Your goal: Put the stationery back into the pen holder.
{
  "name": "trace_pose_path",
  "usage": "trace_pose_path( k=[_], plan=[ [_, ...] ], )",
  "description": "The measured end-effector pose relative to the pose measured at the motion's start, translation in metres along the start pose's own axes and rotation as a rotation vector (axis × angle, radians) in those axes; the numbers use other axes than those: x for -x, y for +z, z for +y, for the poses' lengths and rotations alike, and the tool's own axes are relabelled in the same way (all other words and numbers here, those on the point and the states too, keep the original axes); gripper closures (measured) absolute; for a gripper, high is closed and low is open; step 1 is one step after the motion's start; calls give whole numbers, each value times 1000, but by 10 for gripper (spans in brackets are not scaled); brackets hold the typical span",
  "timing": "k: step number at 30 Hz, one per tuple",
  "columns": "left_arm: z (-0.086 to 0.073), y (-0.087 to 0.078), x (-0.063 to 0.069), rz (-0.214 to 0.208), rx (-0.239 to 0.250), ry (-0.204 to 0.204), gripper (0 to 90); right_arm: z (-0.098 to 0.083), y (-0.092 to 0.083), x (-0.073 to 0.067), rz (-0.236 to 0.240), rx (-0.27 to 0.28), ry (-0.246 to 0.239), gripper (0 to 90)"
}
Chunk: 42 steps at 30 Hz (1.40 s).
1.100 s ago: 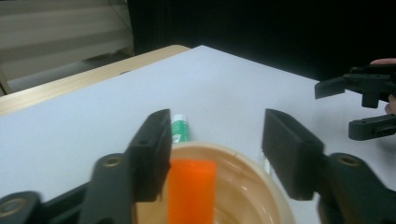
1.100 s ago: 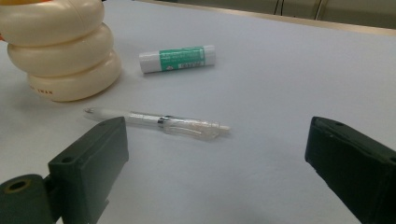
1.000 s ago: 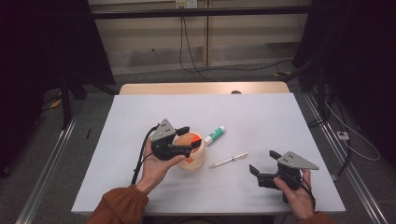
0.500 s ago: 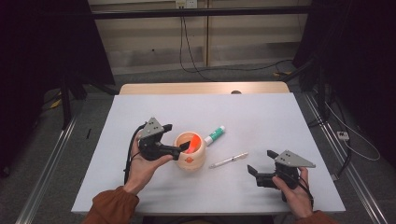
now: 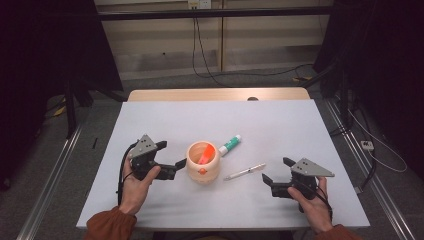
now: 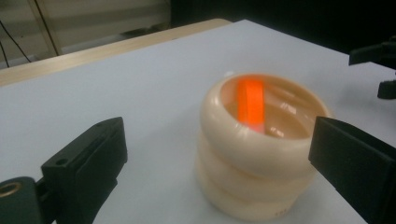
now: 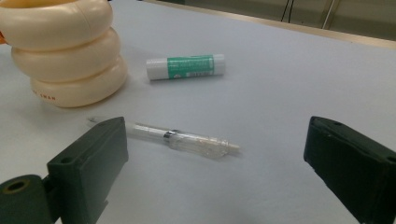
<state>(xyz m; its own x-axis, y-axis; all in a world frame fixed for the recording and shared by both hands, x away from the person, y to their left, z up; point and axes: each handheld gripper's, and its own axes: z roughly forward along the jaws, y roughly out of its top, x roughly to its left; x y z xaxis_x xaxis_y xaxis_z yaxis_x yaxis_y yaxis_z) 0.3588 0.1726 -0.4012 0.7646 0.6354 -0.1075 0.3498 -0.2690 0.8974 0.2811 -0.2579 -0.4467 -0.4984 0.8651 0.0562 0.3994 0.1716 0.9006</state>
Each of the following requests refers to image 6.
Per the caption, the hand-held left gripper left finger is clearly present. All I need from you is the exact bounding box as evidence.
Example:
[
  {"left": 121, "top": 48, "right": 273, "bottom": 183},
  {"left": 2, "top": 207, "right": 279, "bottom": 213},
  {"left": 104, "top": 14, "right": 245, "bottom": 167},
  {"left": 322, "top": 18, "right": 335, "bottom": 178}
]
[{"left": 40, "top": 116, "right": 129, "bottom": 224}]

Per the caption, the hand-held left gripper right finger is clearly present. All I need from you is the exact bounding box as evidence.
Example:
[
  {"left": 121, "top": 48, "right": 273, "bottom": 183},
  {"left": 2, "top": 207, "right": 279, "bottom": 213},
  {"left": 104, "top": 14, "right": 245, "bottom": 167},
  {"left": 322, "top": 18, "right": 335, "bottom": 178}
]
[{"left": 307, "top": 115, "right": 396, "bottom": 224}]

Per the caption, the cream ribbed pen holder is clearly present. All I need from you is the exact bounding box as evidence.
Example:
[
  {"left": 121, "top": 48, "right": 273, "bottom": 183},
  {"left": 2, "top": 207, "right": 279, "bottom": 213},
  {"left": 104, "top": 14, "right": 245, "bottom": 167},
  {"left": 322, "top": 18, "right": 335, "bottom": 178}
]
[{"left": 194, "top": 73, "right": 332, "bottom": 222}]

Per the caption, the orange highlighter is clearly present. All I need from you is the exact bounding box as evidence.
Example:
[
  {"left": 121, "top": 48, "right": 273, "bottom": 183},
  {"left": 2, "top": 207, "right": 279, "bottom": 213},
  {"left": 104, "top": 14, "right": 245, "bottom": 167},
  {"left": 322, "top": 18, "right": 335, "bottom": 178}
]
[{"left": 236, "top": 77, "right": 266, "bottom": 134}]

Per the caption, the white table board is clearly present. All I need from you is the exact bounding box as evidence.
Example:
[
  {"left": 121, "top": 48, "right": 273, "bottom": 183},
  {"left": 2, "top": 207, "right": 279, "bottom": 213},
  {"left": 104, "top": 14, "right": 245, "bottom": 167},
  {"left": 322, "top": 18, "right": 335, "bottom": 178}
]
[{"left": 0, "top": 19, "right": 396, "bottom": 224}]

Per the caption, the light wooden table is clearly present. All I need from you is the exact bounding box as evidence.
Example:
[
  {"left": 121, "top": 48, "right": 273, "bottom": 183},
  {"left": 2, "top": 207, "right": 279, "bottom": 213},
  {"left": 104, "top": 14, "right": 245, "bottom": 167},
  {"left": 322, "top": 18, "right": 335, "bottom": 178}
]
[{"left": 0, "top": 18, "right": 233, "bottom": 88}]

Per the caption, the black wall cable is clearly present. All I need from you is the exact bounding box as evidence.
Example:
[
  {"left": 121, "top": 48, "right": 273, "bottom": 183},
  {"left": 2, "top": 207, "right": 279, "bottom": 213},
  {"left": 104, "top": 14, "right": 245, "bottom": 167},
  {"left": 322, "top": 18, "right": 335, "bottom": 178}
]
[
  {"left": 0, "top": 20, "right": 33, "bottom": 63},
  {"left": 0, "top": 41, "right": 9, "bottom": 69}
]

